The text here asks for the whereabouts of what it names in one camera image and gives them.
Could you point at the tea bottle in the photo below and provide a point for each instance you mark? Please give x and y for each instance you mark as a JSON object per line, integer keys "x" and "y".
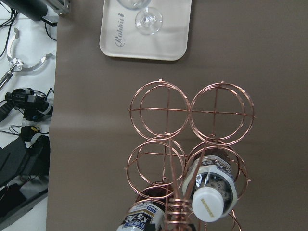
{"x": 147, "y": 214}
{"x": 214, "y": 194}

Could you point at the aluminium frame post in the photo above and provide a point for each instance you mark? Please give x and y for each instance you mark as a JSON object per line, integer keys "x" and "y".
{"x": 61, "y": 7}

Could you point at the black camera unit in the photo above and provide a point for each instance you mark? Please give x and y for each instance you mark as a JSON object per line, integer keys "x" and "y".
{"x": 37, "y": 109}

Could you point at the white rabbit tray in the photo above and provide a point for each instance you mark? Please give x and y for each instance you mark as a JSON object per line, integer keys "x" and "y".
{"x": 158, "y": 31}

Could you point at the metal tongs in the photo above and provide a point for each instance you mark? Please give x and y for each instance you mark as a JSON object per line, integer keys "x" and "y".
{"x": 16, "y": 64}

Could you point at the black plastic device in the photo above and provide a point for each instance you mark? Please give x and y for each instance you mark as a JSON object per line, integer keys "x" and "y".
{"x": 24, "y": 170}

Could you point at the clear wine glass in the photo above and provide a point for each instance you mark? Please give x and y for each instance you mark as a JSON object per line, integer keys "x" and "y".
{"x": 148, "y": 20}

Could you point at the black thermos bottle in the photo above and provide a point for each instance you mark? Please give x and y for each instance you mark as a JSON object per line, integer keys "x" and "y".
{"x": 33, "y": 9}

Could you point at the copper wire bottle basket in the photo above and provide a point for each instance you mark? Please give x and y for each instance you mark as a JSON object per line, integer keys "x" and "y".
{"x": 174, "y": 128}

